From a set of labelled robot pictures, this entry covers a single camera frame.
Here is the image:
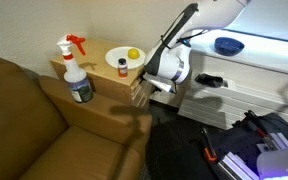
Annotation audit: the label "small black bundle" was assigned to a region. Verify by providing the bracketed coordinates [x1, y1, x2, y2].
[194, 72, 225, 89]

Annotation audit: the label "black base mat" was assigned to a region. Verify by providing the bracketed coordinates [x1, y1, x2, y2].
[197, 112, 288, 180]

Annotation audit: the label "red and black clamp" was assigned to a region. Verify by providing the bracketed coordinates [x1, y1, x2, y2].
[243, 109, 276, 152]

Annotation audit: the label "spray bottle with red trigger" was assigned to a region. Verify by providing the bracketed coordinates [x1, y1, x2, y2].
[56, 33, 95, 104]

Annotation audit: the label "white window sill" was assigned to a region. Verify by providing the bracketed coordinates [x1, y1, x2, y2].
[188, 28, 288, 78]

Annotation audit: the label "white round plate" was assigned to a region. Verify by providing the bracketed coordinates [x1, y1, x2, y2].
[104, 45, 147, 71]

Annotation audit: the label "small orange-label pill bottle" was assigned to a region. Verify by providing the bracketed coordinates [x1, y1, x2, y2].
[117, 57, 129, 79]

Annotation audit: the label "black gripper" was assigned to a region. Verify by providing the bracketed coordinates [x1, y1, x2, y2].
[152, 84, 163, 94]

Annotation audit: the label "brown leather sofa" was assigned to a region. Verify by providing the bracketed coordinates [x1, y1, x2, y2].
[0, 57, 153, 180]

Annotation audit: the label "dark blue bowl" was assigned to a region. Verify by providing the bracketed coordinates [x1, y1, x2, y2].
[213, 36, 246, 57]

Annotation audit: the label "light wooden nightstand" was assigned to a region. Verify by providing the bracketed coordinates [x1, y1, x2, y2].
[49, 37, 155, 111]

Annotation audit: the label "aluminium robot base rails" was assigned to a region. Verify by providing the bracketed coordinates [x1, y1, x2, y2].
[217, 131, 288, 180]

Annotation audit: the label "yellow lemon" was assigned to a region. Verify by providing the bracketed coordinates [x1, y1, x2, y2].
[127, 47, 141, 60]

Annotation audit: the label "orange-handled black clamp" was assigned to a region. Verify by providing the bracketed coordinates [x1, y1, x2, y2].
[201, 127, 218, 164]

